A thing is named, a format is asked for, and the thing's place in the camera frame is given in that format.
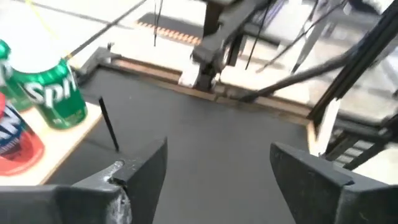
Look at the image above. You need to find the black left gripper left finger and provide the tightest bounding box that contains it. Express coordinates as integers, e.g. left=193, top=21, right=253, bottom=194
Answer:
left=0, top=138, right=169, bottom=224

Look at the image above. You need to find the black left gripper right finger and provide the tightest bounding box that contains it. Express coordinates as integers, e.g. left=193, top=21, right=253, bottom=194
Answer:
left=269, top=141, right=398, bottom=224

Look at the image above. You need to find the red Fanta soda can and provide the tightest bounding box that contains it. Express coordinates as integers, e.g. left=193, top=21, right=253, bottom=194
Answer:
left=0, top=91, right=46, bottom=177

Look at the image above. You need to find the green Sprite soda can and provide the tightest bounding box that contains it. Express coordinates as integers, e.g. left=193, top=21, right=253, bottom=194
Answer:
left=0, top=39, right=34, bottom=112
left=11, top=58, right=88, bottom=131

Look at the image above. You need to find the wooden shelf with black legs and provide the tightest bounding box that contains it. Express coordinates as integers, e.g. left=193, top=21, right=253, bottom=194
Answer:
left=0, top=96, right=121, bottom=187

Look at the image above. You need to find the black table mat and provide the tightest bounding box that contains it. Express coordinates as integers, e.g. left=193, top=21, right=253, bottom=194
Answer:
left=46, top=67, right=312, bottom=224

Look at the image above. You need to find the black orange-striped floor mat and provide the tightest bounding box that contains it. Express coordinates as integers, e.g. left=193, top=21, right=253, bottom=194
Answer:
left=136, top=12, right=205, bottom=47

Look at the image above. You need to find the black cable conduit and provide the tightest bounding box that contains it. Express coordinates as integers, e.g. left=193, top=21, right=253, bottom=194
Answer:
left=239, top=49, right=361, bottom=103

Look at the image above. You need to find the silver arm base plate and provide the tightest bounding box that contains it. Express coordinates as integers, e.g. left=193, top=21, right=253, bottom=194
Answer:
left=178, top=60, right=205, bottom=88

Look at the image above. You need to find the orange extension cable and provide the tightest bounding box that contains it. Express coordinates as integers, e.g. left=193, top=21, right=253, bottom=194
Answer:
left=24, top=0, right=73, bottom=60

